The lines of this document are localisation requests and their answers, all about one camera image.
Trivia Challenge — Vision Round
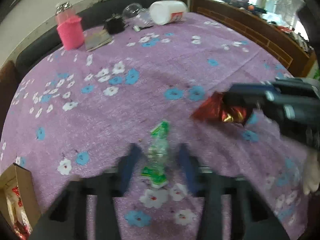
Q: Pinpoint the white gloved right hand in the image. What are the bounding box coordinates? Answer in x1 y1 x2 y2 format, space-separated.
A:
303 148 320 196

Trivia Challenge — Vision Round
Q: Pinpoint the brown cardboard box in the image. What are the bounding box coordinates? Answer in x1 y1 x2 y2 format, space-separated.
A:
1 163 41 239

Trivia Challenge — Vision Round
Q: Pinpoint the white plastic jar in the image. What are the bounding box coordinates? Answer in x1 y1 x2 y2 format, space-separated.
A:
149 1 188 25

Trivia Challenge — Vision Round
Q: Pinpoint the green clear candy packet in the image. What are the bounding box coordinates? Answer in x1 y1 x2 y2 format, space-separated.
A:
141 120 170 189

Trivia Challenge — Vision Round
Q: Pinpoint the brown armchair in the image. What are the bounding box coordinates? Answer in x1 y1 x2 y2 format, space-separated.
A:
0 61 20 133

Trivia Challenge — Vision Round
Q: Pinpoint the wooden cabinet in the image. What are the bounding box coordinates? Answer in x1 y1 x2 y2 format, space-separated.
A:
180 0 316 77

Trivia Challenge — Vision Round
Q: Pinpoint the dark red foil snack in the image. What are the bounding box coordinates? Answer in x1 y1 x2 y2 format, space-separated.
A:
190 92 253 126

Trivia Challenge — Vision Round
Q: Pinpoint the purple floral tablecloth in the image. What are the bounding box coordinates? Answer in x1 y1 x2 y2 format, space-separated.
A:
1 13 308 239

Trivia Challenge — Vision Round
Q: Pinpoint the dark booklet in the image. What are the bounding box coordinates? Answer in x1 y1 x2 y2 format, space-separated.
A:
85 29 113 52

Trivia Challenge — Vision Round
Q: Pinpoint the white red snack packet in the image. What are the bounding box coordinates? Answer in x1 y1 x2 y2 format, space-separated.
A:
5 186 32 239

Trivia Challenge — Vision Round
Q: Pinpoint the black small cup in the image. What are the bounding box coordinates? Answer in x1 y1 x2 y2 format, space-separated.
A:
104 14 125 35

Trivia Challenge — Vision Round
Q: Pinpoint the pink sleeved bottle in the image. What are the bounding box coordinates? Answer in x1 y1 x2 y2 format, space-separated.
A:
55 2 85 50

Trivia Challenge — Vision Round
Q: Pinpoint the clear plastic cup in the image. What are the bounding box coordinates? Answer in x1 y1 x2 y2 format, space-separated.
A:
121 3 154 29

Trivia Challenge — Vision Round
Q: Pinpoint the black sofa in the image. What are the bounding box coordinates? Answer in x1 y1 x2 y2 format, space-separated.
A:
15 0 159 77

